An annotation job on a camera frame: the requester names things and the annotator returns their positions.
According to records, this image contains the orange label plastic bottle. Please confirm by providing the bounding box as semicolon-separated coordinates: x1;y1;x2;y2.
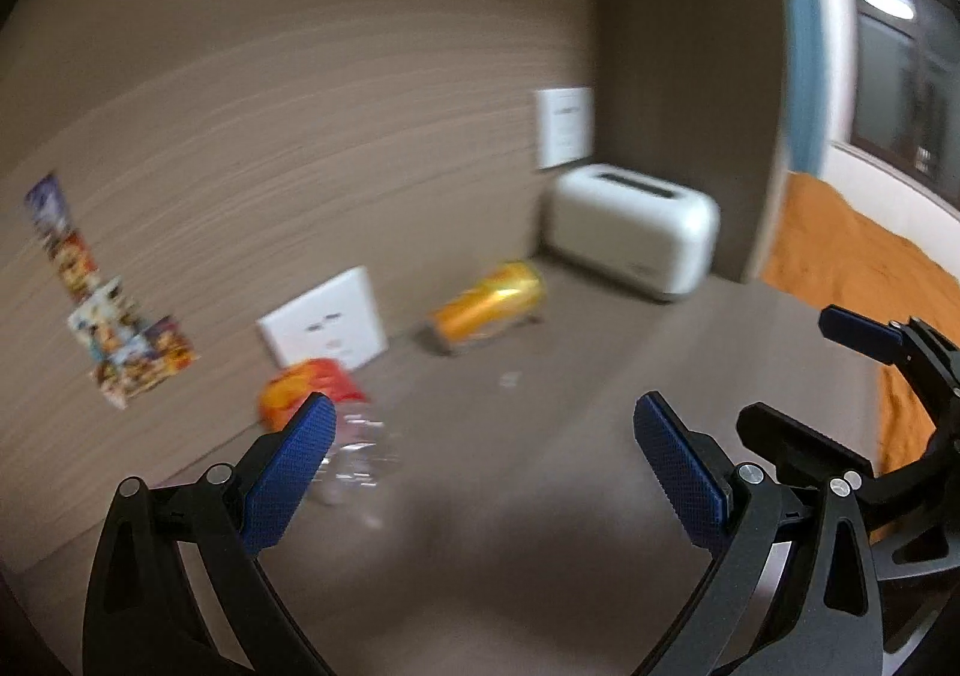
259;359;402;506

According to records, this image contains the dark framed window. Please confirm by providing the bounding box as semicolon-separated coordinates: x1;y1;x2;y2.
847;0;960;206

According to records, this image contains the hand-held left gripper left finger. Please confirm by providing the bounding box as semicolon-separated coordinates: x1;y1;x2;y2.
82;391;338;676

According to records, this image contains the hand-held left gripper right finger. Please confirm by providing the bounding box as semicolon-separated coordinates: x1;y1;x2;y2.
634;391;890;676

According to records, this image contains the blue curtain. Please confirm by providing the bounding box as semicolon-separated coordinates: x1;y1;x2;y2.
769;0;835;176

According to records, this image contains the orange blanket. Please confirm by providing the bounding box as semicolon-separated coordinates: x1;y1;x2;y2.
761;171;960;482

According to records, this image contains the white ribbed tabletop appliance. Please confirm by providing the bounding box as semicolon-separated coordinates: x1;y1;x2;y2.
543;164;721;304

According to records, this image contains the cluster of cartoon stickers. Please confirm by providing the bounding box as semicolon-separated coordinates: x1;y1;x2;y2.
22;172;197;411

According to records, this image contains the yellow paper cup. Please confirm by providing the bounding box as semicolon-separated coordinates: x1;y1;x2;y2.
427;261;548;355

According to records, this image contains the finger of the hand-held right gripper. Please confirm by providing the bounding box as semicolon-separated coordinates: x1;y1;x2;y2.
817;305;960;422
736;402;880;497

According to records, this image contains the white wall socket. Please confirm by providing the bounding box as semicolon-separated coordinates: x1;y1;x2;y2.
535;87;594;172
256;265;389;374

